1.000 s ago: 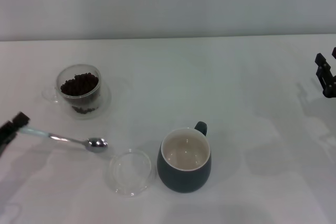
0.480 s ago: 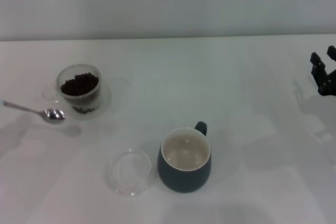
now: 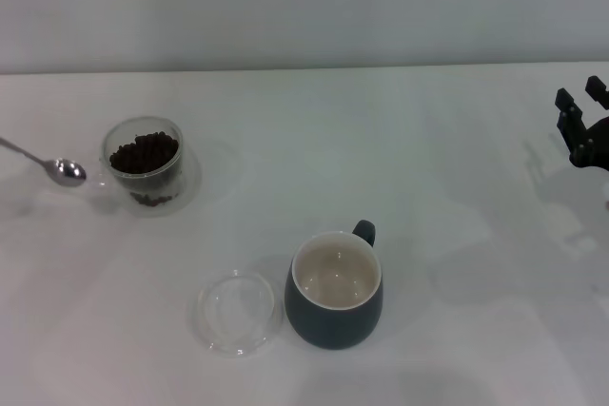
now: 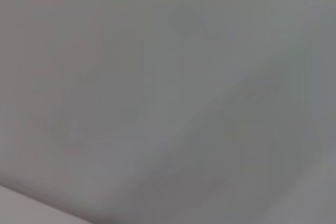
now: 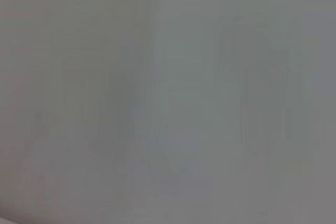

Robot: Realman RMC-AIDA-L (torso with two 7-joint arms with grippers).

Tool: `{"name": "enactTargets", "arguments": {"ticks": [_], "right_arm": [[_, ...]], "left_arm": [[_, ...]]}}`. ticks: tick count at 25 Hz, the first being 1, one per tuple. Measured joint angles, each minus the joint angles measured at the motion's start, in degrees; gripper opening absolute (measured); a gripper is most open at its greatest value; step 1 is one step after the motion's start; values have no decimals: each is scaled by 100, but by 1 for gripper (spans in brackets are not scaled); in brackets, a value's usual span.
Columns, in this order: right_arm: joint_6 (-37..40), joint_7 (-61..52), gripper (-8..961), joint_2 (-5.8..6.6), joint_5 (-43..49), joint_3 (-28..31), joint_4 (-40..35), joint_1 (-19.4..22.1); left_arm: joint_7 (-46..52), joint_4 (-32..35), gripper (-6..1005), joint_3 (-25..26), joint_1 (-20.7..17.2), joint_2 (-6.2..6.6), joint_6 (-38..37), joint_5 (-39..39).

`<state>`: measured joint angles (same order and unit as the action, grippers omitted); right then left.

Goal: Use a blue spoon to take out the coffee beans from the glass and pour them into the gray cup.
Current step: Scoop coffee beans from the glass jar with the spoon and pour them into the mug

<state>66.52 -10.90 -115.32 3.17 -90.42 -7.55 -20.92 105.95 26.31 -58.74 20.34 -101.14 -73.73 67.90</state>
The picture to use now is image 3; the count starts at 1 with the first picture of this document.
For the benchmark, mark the dark teal ceramic mug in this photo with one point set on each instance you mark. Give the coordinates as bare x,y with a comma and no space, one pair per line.
333,325

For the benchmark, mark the coffee beans pile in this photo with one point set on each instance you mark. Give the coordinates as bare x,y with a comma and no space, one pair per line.
143,154

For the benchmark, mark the clear glass lid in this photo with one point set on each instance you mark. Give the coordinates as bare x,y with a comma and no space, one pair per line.
238,315

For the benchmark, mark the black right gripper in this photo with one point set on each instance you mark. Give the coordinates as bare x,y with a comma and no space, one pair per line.
599,147

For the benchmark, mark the double-walled glass cup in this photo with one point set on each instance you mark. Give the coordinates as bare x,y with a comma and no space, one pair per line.
143,187

